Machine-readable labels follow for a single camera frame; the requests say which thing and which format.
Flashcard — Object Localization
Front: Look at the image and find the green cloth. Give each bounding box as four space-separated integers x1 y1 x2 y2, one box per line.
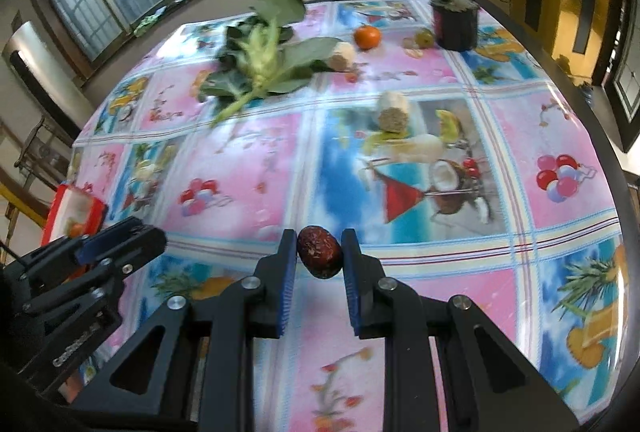
132 9 168 38

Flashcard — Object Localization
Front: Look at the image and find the dried red date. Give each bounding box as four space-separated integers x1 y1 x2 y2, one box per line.
297 225 345 280

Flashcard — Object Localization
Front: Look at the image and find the tangerine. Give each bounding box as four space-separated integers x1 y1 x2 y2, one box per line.
354 25 382 51

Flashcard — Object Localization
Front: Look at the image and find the leafy green vegetable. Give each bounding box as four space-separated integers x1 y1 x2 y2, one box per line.
196 0 343 128

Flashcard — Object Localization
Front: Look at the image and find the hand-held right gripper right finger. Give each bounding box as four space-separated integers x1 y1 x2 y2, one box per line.
341 228 568 432

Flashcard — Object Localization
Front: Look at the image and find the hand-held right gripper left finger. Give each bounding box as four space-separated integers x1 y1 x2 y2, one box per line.
72 228 299 432

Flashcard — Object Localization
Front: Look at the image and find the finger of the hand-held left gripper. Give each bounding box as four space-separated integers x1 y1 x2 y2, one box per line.
74 216 169 274
21 257 135 317

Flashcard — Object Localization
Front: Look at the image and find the black jar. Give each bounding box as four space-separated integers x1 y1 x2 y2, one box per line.
430 0 480 52

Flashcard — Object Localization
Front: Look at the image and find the red tray with white inside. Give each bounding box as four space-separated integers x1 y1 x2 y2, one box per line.
40 183 109 247

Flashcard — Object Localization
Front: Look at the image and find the wooden chair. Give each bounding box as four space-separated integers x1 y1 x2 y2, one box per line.
15 117 76 173

